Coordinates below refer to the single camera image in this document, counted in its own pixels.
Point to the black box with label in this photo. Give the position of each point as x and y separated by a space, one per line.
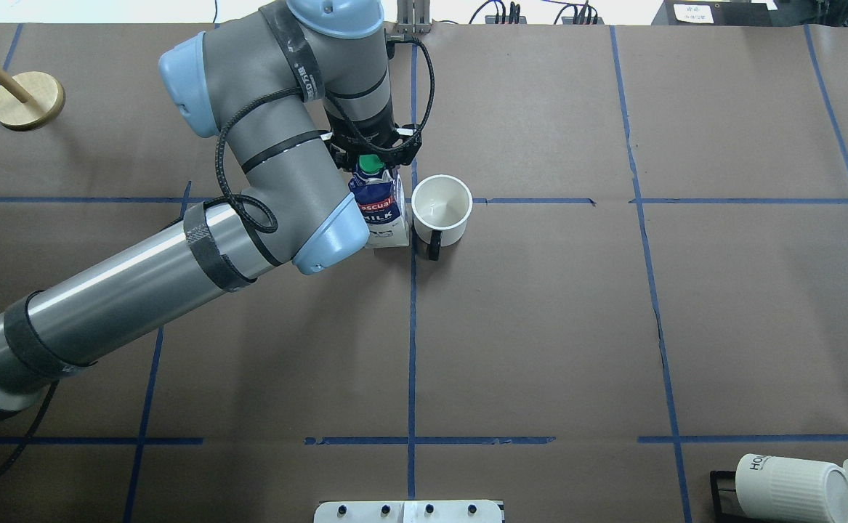
717 13

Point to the blue white milk carton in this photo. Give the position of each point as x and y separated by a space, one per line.
378 191

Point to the wooden mug tree stand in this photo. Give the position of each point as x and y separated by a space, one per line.
29 100

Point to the white smiley mug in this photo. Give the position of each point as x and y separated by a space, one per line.
441 206

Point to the white pedestal column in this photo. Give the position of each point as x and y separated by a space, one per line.
462 510

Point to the white mug lower rack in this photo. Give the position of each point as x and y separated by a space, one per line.
782 489

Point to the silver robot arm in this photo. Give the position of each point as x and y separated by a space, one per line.
245 83

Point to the aluminium frame post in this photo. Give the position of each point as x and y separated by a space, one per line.
413 17

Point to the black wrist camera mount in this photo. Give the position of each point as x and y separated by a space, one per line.
399 148

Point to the black wire mug rack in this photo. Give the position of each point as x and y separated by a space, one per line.
721 482

